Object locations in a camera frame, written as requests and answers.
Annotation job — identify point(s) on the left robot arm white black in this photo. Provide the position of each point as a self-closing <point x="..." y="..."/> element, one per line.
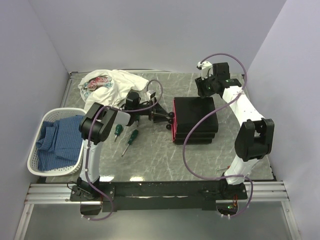
<point x="98" y="122"/>

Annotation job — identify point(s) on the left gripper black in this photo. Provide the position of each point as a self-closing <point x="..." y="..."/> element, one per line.
<point x="157" y="114"/>

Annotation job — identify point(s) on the green long screwdriver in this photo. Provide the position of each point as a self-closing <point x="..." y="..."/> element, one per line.
<point x="131" y="139"/>

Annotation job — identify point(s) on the white floral t-shirt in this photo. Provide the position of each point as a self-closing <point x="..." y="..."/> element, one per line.
<point x="109" y="87"/>

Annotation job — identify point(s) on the black drawer cabinet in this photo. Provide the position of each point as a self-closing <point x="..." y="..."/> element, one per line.
<point x="188" y="111"/>

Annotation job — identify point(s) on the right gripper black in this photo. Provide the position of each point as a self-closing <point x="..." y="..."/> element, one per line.
<point x="200" y="84"/>

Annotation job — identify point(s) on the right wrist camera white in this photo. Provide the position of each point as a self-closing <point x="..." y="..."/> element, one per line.
<point x="206" y="69"/>

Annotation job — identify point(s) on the small red screwdriver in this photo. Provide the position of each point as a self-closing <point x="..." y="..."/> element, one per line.
<point x="224" y="168"/>

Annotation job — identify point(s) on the aluminium rail frame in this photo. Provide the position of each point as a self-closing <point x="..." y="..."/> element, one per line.
<point x="59" y="193"/>

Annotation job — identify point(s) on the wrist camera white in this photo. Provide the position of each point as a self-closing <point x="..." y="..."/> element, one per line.
<point x="206" y="69"/>
<point x="151" y="94"/>

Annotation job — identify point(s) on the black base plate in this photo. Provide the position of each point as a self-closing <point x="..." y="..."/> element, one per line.
<point x="160" y="195"/>

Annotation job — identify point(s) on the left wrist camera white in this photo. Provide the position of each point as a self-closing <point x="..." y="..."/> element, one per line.
<point x="151" y="94"/>

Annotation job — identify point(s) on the green stubby screwdriver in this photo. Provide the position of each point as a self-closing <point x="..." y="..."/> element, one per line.
<point x="118" y="130"/>

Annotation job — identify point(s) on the blue checked shirt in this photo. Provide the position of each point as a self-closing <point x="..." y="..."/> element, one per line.
<point x="59" y="143"/>

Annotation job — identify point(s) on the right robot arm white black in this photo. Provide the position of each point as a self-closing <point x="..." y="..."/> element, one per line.
<point x="255" y="137"/>

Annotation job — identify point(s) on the white laundry basket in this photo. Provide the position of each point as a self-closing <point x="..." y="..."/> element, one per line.
<point x="33" y="160"/>

